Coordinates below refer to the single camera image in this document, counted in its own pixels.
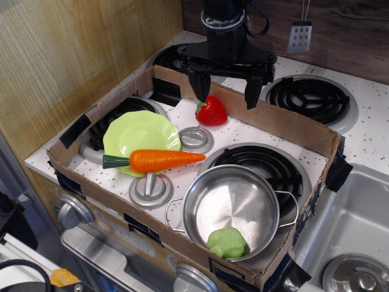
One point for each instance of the silver metal pan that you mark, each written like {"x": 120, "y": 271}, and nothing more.
{"x": 233, "y": 196}

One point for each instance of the light green plastic plate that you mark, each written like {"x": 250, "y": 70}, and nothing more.
{"x": 140, "y": 130}

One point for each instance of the orange toy carrot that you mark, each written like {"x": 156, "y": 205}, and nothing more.
{"x": 144, "y": 161}

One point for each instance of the silver oven door handle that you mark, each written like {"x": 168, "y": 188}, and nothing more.
{"x": 120, "y": 268}

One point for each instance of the silver hanging spatula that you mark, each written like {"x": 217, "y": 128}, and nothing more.
{"x": 299, "y": 37}

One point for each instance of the silver front panel knob left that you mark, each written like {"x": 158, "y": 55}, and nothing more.
{"x": 73, "y": 212}

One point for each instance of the silver stove knob lower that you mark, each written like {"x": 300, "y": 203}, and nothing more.
{"x": 151, "y": 191}

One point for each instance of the front right stove burner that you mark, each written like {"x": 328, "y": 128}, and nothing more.
{"x": 281, "y": 170}

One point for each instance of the red toy strawberry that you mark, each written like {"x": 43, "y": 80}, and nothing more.
{"x": 211, "y": 112}

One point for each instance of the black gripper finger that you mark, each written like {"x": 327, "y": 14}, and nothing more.
{"x": 200, "y": 83}
{"x": 252, "y": 91}

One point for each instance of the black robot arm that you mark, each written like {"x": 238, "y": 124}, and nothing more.
{"x": 227, "y": 51}

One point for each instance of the silver sink basin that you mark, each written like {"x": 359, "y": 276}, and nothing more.
{"x": 353, "y": 220}

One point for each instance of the front left stove burner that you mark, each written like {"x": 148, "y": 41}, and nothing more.
{"x": 91, "y": 143}

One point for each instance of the back right stove burner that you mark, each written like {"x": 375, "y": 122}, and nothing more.
{"x": 315, "y": 97}

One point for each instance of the silver sink drain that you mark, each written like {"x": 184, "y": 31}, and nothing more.
{"x": 354, "y": 272}

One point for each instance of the orange object bottom left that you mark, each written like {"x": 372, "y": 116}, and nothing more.
{"x": 62, "y": 277}

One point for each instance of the silver front panel knob right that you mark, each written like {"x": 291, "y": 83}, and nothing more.
{"x": 190, "y": 279}

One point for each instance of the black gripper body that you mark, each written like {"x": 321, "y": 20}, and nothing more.
{"x": 227, "y": 51}

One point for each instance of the back left stove burner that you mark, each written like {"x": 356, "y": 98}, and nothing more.
{"x": 168, "y": 58}

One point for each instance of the green toy broccoli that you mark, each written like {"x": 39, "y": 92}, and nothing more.
{"x": 227, "y": 243}

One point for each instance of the silver panel knob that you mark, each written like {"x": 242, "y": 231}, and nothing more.
{"x": 190, "y": 279}
{"x": 73, "y": 212}

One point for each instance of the stove burner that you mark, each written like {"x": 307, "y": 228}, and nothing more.
{"x": 281, "y": 170}
{"x": 315, "y": 97}
{"x": 91, "y": 143}
{"x": 168, "y": 58}

